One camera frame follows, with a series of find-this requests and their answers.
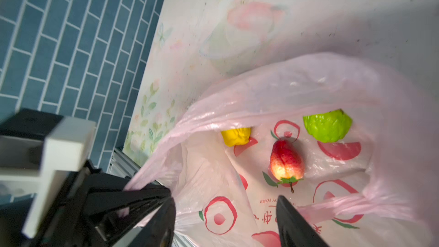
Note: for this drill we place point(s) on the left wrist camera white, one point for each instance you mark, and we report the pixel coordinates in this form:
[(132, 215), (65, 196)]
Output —
[(38, 152)]

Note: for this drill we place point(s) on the red wax apple toy fruit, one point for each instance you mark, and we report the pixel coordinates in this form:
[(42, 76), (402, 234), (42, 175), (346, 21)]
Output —
[(286, 165)]

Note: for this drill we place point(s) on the yellow lemon toy fruit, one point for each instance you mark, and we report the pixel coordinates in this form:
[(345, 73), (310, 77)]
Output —
[(234, 137)]

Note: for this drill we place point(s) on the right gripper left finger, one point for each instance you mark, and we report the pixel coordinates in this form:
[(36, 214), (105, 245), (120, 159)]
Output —
[(159, 231)]

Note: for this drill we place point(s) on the light green bumpy toy fruit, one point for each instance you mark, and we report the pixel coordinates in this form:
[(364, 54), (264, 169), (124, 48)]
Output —
[(328, 127)]

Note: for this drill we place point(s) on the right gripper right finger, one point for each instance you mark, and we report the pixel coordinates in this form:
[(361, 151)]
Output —
[(293, 229)]

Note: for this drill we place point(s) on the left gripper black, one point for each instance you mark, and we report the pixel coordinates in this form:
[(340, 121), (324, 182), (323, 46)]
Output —
[(93, 210)]

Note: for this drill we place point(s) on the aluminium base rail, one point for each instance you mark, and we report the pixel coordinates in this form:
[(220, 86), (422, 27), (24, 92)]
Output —
[(121, 165)]

